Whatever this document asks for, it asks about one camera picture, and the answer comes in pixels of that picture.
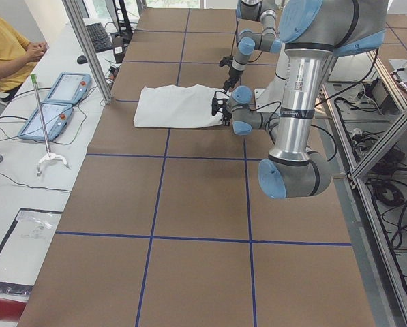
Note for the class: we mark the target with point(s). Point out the white camera pole with base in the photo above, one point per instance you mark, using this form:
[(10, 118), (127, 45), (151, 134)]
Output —
[(271, 98)]

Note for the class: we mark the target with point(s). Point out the clear plastic document sleeve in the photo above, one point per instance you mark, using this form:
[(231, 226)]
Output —
[(25, 245)]

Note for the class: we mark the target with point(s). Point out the brown paper table cover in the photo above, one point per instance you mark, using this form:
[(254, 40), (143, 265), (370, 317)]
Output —
[(170, 227)]

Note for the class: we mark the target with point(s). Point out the upper blue teach pendant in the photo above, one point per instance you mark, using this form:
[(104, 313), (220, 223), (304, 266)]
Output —
[(69, 88)]

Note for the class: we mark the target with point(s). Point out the black computer mouse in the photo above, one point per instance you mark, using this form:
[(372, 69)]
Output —
[(81, 59)]

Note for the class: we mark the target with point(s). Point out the person in yellow shirt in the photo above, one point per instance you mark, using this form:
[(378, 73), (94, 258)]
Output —
[(18, 57)]

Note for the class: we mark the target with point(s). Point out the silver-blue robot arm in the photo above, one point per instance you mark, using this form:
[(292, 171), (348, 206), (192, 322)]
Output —
[(248, 41), (313, 34)]

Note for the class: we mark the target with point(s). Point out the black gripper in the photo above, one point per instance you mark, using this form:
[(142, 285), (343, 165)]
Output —
[(231, 75), (224, 113)]

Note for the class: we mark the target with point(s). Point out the white long-sleeve printed shirt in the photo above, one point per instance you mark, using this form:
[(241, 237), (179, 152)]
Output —
[(176, 107)]

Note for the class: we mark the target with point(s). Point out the aluminium frame post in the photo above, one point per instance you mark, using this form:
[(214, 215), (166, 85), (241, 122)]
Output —
[(75, 16)]

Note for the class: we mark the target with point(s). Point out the lower blue teach pendant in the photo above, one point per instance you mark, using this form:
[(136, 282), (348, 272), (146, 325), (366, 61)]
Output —
[(56, 117)]

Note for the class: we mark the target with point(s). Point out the black keyboard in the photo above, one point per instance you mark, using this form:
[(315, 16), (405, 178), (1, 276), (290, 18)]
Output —
[(99, 37)]

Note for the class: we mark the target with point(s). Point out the blue teach pendant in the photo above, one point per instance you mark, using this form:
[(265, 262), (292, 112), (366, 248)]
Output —
[(69, 88), (56, 117)]

